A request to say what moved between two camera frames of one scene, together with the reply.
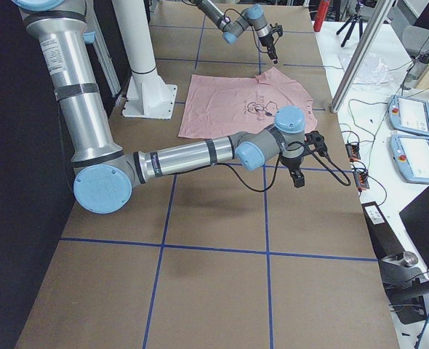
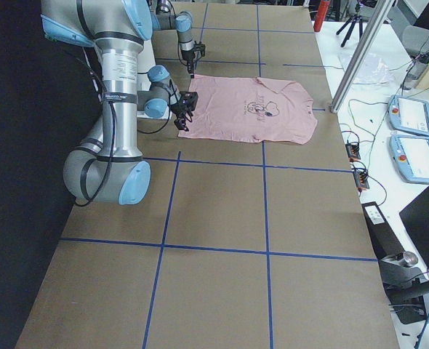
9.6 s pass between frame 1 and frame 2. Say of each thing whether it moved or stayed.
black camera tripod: stayed
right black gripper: moved
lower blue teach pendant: stayed
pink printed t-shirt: stayed
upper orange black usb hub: stayed
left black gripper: moved
